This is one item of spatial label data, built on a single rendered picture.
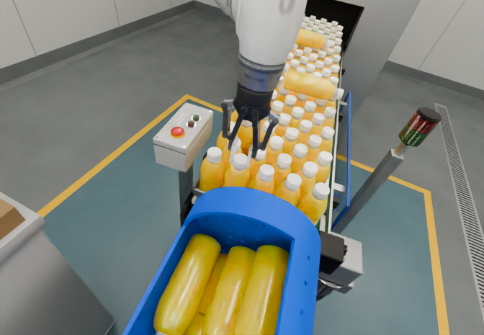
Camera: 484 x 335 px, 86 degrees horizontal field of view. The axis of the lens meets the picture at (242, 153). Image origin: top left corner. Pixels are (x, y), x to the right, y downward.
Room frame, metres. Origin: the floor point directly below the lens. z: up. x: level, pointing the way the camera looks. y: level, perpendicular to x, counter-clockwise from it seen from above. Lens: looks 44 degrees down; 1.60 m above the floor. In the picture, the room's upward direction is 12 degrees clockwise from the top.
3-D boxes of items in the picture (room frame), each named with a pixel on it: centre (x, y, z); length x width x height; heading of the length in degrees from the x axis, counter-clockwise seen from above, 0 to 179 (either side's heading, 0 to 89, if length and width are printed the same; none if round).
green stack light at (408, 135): (0.66, -0.49, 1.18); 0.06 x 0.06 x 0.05
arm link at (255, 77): (0.47, 0.00, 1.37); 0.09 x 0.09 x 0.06
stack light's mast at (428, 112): (0.66, -0.49, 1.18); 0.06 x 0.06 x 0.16
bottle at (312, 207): (0.44, -0.22, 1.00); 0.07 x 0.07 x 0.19
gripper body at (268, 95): (0.47, 0.00, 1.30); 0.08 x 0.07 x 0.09; 80
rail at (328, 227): (1.18, -0.41, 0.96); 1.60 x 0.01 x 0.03; 171
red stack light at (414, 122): (0.66, -0.49, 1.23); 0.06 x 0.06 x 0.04
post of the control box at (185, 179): (0.59, 0.18, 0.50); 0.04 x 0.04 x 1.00; 81
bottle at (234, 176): (0.48, 0.00, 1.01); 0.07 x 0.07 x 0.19
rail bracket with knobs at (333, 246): (0.35, -0.27, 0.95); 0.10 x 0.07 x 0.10; 81
